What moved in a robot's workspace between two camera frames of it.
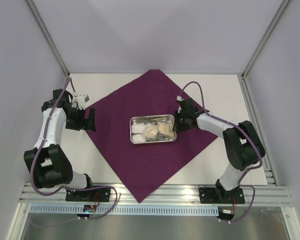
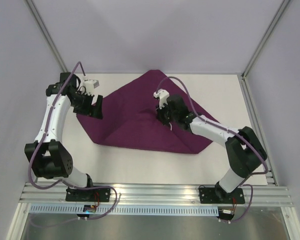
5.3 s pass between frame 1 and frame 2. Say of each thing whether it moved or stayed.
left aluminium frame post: stayed
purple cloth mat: moved
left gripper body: moved
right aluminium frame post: stayed
